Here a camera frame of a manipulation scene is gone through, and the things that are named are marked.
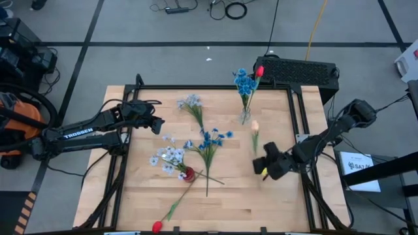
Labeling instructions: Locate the red tulip short stem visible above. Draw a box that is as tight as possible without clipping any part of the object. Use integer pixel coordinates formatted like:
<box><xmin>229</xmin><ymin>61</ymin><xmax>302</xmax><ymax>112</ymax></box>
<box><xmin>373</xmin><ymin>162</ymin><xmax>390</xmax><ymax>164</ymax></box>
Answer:
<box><xmin>246</xmin><ymin>65</ymin><xmax>265</xmax><ymax>114</ymax></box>

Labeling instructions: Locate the orange vacuum cleaner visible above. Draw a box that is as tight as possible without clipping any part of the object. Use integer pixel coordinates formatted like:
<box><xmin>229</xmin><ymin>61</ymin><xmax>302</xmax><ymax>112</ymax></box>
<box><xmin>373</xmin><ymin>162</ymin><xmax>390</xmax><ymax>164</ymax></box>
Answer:
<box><xmin>0</xmin><ymin>83</ymin><xmax>58</xmax><ymax>169</ymax></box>

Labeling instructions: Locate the black power strip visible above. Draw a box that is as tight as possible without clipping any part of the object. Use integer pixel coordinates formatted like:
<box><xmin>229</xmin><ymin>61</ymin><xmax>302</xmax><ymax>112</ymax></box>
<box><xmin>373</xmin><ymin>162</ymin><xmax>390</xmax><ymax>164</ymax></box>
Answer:
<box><xmin>165</xmin><ymin>6</ymin><xmax>190</xmax><ymax>14</ymax></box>

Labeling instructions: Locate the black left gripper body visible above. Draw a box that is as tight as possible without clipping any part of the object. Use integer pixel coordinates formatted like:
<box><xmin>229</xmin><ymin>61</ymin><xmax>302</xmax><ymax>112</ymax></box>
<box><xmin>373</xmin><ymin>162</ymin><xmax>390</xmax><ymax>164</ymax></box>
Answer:
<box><xmin>122</xmin><ymin>99</ymin><xmax>156</xmax><ymax>128</ymax></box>

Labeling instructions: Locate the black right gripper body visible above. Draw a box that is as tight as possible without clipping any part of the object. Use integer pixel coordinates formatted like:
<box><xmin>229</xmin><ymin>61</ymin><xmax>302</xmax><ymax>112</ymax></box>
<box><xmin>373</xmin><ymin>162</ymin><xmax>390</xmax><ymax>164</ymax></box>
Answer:
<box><xmin>266</xmin><ymin>151</ymin><xmax>297</xmax><ymax>181</ymax></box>

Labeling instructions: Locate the peach tulip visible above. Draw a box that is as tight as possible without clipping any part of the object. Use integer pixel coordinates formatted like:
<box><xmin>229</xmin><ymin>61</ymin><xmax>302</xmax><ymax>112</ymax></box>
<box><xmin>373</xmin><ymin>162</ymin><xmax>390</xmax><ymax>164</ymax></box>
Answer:
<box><xmin>250</xmin><ymin>119</ymin><xmax>261</xmax><ymax>156</ymax></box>

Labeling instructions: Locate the yellow cable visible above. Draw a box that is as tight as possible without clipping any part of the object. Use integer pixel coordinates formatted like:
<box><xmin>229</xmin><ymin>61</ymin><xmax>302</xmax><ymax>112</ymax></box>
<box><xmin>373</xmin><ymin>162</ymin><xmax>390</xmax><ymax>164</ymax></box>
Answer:
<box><xmin>305</xmin><ymin>0</ymin><xmax>329</xmax><ymax>62</ymax></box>

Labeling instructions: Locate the long black floor cable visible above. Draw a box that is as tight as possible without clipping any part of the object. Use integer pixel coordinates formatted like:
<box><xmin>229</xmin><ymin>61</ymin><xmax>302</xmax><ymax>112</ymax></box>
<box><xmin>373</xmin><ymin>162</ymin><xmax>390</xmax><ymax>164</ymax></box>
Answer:
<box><xmin>264</xmin><ymin>0</ymin><xmax>280</xmax><ymax>56</ymax></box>

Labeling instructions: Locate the pale blue flower bouquet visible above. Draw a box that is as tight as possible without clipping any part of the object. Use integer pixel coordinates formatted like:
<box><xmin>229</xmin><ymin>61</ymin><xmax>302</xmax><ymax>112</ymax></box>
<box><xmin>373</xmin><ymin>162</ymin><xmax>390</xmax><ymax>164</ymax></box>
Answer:
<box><xmin>176</xmin><ymin>93</ymin><xmax>206</xmax><ymax>135</ymax></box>

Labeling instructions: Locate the bright blue dense flower bouquet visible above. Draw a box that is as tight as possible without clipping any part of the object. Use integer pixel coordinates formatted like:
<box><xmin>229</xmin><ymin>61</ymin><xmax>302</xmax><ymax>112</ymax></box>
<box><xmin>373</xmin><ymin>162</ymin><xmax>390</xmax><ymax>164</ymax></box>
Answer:
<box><xmin>233</xmin><ymin>67</ymin><xmax>259</xmax><ymax>115</ymax></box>

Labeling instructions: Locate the white box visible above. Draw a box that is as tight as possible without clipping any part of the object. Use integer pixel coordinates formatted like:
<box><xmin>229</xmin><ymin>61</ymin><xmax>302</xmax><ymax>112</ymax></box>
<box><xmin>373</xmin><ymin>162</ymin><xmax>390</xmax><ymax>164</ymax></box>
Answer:
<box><xmin>394</xmin><ymin>39</ymin><xmax>418</xmax><ymax>84</ymax></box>

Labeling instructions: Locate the small clear glass vase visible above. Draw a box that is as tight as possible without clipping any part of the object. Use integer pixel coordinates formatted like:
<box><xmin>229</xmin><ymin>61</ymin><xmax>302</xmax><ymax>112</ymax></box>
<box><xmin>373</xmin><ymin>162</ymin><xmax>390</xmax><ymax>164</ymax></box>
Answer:
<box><xmin>239</xmin><ymin>106</ymin><xmax>252</xmax><ymax>125</ymax></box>

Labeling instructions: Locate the red tulip long stem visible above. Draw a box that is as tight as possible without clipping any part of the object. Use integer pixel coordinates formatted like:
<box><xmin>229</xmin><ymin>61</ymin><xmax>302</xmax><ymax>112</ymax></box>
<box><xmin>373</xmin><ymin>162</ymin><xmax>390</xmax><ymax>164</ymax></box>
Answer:
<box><xmin>152</xmin><ymin>169</ymin><xmax>204</xmax><ymax>234</ymax></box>

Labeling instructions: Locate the white flower bouquet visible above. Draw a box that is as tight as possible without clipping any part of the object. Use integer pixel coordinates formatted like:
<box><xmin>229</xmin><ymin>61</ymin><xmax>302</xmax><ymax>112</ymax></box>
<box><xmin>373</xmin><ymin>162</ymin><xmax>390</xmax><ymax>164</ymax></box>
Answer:
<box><xmin>149</xmin><ymin>133</ymin><xmax>197</xmax><ymax>180</ymax></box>

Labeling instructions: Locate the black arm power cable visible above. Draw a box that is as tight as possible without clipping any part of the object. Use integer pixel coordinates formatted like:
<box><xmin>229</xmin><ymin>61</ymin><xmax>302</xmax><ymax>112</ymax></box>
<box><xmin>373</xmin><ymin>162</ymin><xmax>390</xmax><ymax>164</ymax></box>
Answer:
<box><xmin>47</xmin><ymin>151</ymin><xmax>110</xmax><ymax>190</ymax></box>

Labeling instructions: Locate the coiled black cable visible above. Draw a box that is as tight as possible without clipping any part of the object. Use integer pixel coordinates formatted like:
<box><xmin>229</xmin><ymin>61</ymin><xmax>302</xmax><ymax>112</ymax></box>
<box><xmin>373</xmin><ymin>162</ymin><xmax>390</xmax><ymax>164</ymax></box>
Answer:
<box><xmin>225</xmin><ymin>1</ymin><xmax>248</xmax><ymax>20</ymax></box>

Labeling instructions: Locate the dark side table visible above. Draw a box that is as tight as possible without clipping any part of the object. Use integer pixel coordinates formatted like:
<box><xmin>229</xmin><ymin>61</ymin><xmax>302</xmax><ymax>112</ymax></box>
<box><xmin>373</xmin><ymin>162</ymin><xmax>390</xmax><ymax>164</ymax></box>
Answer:
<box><xmin>334</xmin><ymin>149</ymin><xmax>418</xmax><ymax>235</ymax></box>

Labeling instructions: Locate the black mat with hazard stripes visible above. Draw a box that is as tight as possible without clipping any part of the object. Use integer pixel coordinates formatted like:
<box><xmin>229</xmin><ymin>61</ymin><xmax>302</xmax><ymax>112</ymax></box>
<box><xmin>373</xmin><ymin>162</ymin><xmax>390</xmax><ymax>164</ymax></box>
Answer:
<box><xmin>0</xmin><ymin>191</ymin><xmax>37</xmax><ymax>235</ymax></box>

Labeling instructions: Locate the black metal table frame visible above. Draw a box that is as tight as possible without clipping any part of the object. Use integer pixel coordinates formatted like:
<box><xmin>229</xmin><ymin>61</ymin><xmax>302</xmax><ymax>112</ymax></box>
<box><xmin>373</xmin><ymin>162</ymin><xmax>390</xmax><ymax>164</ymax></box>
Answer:
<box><xmin>78</xmin><ymin>73</ymin><xmax>352</xmax><ymax>231</ymax></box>

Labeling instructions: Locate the black equipment rack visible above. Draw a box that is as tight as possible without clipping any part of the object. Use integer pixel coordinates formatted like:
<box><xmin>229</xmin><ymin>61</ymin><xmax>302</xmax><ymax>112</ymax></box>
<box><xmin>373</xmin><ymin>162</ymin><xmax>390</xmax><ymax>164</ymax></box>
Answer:
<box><xmin>0</xmin><ymin>16</ymin><xmax>58</xmax><ymax>94</ymax></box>

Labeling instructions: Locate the dark blue spread flower bouquet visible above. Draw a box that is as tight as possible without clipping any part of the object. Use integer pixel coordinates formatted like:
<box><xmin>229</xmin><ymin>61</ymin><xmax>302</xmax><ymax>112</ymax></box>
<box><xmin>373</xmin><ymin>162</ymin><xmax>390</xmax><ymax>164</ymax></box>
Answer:
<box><xmin>182</xmin><ymin>127</ymin><xmax>234</xmax><ymax>198</ymax></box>

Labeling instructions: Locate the white printed paper sheet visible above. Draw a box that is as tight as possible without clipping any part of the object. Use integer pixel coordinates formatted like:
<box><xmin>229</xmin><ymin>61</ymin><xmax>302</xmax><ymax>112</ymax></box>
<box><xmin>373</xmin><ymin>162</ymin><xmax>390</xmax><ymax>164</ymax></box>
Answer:
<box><xmin>339</xmin><ymin>151</ymin><xmax>382</xmax><ymax>193</ymax></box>

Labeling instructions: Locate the black beam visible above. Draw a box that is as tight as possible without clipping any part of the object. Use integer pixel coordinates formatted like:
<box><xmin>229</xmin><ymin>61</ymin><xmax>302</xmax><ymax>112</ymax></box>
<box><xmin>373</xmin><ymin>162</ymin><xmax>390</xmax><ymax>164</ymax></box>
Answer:
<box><xmin>341</xmin><ymin>159</ymin><xmax>418</xmax><ymax>187</ymax></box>

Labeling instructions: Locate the black computer case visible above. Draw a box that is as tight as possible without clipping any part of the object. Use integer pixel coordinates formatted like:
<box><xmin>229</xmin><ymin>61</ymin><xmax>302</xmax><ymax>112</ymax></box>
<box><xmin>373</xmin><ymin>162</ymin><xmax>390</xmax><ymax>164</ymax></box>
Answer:
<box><xmin>253</xmin><ymin>55</ymin><xmax>340</xmax><ymax>105</ymax></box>

